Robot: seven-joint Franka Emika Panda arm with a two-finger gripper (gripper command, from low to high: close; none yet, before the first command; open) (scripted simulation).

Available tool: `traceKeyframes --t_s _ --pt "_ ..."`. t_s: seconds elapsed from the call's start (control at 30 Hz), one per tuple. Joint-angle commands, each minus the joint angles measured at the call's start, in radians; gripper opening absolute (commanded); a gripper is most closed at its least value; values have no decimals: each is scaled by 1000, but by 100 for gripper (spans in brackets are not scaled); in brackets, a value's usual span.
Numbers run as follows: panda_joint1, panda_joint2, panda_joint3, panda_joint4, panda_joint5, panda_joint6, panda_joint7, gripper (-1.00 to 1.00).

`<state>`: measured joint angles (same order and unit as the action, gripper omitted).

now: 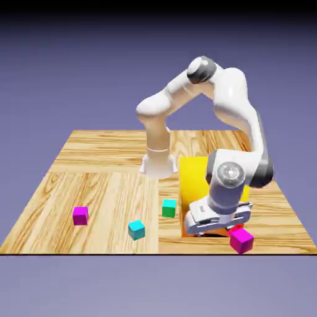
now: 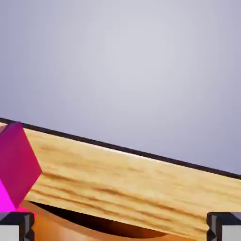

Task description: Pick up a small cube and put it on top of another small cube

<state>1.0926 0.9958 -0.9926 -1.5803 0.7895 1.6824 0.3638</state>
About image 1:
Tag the small magenta cube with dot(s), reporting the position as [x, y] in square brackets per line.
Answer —
[241, 240]
[80, 216]

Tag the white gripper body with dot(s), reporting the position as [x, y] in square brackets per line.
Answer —
[205, 219]

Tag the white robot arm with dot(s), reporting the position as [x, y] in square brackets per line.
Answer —
[232, 99]

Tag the small green cube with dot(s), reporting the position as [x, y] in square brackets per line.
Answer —
[169, 209]

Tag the small cyan cube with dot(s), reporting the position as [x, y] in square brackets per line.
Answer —
[136, 230]

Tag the large yellow box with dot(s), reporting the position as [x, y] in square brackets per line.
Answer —
[193, 178]

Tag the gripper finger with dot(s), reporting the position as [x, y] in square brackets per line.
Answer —
[235, 227]
[200, 233]

